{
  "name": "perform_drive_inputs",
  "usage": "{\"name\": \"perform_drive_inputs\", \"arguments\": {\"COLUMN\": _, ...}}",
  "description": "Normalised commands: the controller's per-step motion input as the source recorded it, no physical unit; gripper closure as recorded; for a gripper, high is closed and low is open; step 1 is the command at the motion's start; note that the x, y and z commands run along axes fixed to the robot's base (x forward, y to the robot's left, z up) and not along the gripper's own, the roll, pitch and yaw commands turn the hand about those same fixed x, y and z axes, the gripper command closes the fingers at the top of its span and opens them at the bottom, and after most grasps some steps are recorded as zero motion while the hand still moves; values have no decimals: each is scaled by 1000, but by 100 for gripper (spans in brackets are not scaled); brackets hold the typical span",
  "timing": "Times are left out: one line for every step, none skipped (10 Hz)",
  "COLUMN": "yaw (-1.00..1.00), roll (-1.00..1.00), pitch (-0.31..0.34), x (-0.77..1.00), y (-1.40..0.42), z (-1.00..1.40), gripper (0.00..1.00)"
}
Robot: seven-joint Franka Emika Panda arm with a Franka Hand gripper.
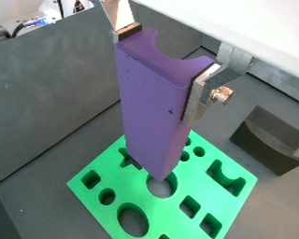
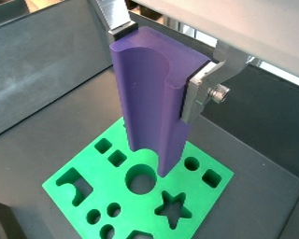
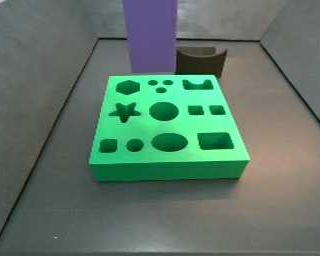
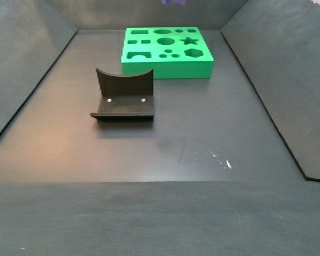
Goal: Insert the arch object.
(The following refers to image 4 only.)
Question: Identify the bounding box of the green shape sorter box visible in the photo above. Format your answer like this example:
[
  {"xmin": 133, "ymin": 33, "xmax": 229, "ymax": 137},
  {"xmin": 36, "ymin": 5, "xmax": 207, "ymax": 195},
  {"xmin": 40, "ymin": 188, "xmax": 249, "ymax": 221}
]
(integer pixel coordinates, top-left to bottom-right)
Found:
[{"xmin": 121, "ymin": 27, "xmax": 214, "ymax": 79}]

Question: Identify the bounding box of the purple object at top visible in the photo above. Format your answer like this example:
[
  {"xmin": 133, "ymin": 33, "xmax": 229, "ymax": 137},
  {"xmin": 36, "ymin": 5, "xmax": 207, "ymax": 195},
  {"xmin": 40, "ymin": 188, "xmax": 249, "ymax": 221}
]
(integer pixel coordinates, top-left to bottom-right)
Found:
[{"xmin": 161, "ymin": 0, "xmax": 186, "ymax": 5}]

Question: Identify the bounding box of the black curved holder stand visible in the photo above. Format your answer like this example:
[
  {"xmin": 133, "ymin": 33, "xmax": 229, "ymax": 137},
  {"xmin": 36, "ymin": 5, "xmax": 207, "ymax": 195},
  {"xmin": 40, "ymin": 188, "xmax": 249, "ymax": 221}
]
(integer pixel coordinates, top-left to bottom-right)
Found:
[{"xmin": 90, "ymin": 69, "xmax": 154, "ymax": 120}]

